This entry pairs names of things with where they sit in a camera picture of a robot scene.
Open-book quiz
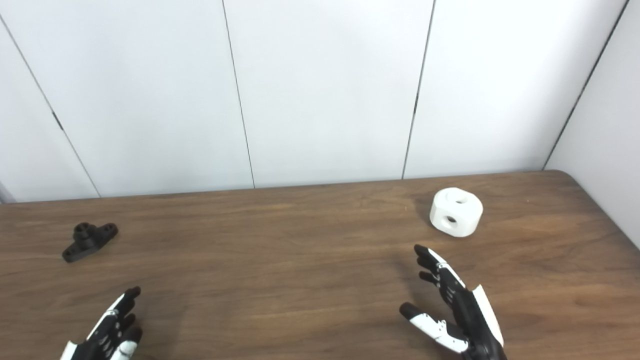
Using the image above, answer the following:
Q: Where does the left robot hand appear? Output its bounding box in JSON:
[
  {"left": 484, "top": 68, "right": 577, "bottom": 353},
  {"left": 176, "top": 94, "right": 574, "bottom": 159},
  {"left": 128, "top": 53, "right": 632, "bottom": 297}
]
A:
[{"left": 60, "top": 286, "right": 144, "bottom": 360}]

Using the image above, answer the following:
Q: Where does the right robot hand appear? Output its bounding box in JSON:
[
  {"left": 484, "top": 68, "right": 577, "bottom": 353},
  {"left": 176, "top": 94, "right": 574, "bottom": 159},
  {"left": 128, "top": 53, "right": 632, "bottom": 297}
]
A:
[{"left": 399, "top": 244, "right": 507, "bottom": 360}]

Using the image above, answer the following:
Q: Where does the round white piece with holes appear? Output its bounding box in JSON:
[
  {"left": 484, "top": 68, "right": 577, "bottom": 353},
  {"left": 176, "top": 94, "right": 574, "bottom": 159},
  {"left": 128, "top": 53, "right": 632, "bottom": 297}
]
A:
[{"left": 429, "top": 187, "right": 484, "bottom": 238}]

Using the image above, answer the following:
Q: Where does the black flanged holder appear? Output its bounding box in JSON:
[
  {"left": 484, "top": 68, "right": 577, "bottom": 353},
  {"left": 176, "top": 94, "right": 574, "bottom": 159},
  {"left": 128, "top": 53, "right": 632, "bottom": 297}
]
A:
[{"left": 62, "top": 222, "right": 119, "bottom": 263}]

